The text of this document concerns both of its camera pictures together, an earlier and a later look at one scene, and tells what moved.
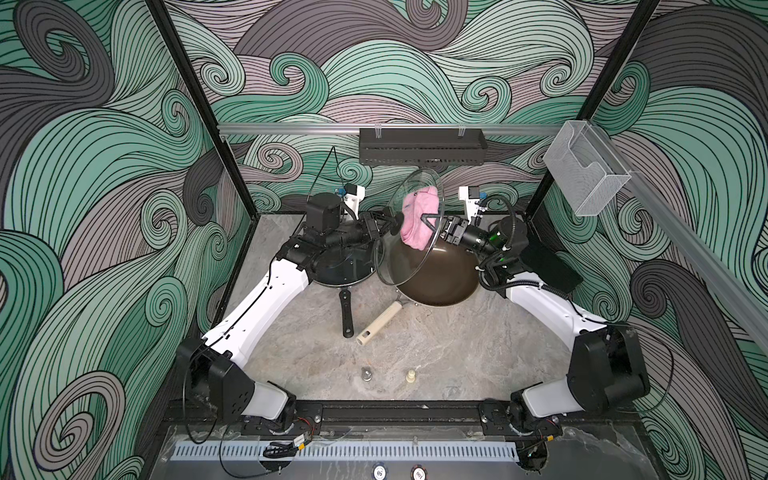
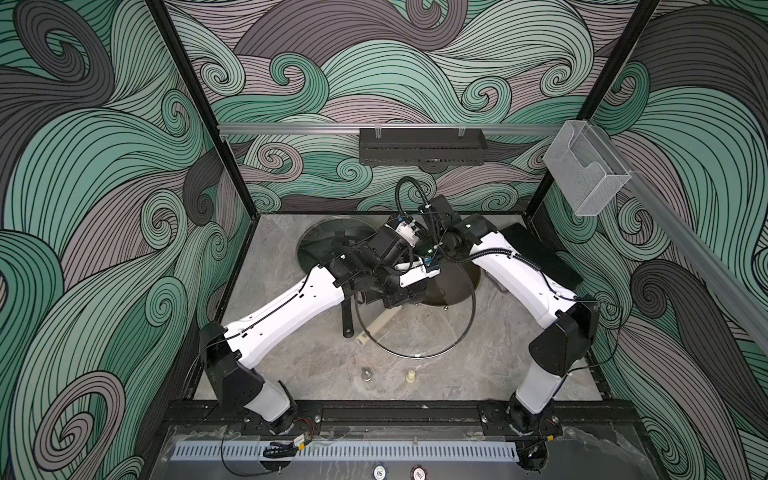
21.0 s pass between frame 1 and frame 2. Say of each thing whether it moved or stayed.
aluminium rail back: stayed
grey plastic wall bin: stayed
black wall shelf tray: stayed
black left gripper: moved
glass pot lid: moved
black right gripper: moved
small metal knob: stayed
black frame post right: stayed
